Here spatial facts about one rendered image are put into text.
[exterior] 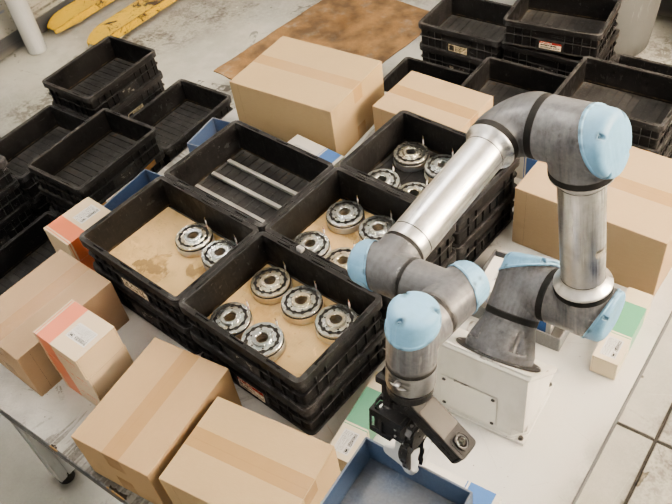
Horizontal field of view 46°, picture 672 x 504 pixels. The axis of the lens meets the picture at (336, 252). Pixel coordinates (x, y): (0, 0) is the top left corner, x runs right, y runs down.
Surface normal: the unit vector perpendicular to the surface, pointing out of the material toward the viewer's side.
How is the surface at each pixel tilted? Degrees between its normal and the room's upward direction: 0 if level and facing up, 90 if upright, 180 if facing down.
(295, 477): 0
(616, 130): 76
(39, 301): 0
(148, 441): 0
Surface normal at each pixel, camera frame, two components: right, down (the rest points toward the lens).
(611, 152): 0.71, 0.21
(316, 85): -0.11, -0.69
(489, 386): -0.54, 0.65
